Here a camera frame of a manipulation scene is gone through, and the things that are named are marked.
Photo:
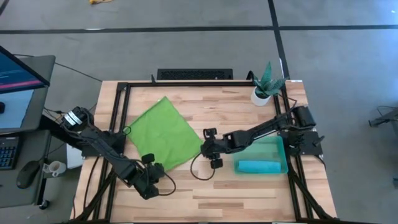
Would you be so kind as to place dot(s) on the snake plant in white pot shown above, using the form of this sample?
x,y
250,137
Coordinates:
x,y
259,99

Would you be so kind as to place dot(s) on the teal translucent plastic basket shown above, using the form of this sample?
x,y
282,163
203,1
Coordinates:
x,y
267,154

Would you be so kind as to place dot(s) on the white mug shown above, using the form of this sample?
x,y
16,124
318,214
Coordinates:
x,y
57,167

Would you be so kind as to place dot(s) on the black perforated metal box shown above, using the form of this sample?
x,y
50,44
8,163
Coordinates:
x,y
192,74

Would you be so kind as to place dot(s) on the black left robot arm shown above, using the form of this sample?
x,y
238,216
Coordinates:
x,y
109,151

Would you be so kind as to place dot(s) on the green microfiber towel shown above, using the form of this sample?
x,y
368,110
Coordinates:
x,y
161,133

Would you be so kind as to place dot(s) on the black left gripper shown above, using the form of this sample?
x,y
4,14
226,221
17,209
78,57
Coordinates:
x,y
147,177

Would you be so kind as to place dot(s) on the black aluminium table frame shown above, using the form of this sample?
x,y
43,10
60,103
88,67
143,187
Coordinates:
x,y
186,84

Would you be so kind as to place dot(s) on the tilted computer monitor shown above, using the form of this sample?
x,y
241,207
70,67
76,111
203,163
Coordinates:
x,y
15,74

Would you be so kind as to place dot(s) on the black floor stand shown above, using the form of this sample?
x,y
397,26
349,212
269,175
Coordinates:
x,y
385,119

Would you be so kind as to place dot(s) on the black computer mouse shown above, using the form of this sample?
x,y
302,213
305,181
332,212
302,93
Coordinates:
x,y
28,174

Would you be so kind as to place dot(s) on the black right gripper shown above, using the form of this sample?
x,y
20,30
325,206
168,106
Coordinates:
x,y
219,147

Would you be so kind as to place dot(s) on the white box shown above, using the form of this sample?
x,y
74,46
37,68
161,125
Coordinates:
x,y
73,158

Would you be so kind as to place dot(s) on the blue microfiber towel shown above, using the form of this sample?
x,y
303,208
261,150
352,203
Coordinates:
x,y
258,167

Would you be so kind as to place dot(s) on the blue mouse pad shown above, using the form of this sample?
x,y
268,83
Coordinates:
x,y
15,109

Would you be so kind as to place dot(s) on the grey keyboard desk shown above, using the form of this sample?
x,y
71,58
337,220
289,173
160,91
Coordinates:
x,y
31,146

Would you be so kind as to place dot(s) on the black backlit keyboard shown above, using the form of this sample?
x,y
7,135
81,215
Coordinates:
x,y
7,155

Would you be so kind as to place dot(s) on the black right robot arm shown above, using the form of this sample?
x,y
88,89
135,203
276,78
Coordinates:
x,y
258,131

